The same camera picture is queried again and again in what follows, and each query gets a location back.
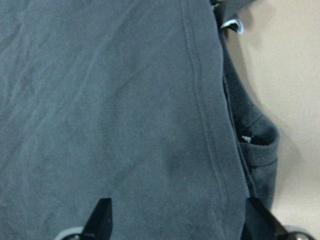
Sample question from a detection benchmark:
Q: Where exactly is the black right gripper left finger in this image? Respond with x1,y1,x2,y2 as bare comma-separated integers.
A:
81,198,112,240

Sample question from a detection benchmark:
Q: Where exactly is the black printed t-shirt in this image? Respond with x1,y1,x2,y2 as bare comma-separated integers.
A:
0,0,279,240

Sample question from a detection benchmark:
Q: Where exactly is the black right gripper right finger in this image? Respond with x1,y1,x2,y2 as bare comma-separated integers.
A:
244,197,288,240

